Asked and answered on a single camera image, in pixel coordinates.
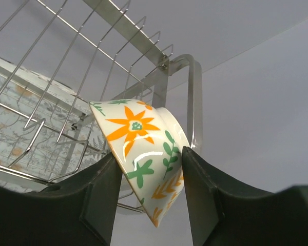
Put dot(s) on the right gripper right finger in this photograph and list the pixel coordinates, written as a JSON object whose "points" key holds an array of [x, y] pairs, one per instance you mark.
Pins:
{"points": [[225, 211]]}

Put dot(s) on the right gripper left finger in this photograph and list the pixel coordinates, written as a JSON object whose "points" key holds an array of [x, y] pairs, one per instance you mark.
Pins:
{"points": [[79, 210]]}

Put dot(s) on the white leaf-pattern bowl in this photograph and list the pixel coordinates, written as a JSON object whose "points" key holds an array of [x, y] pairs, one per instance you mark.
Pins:
{"points": [[147, 144]]}

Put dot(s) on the steel two-tier dish rack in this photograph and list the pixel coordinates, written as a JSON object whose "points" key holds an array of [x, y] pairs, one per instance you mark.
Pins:
{"points": [[80, 79]]}

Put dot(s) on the floral table mat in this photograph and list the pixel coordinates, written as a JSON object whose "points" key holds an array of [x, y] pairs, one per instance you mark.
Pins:
{"points": [[45, 133]]}

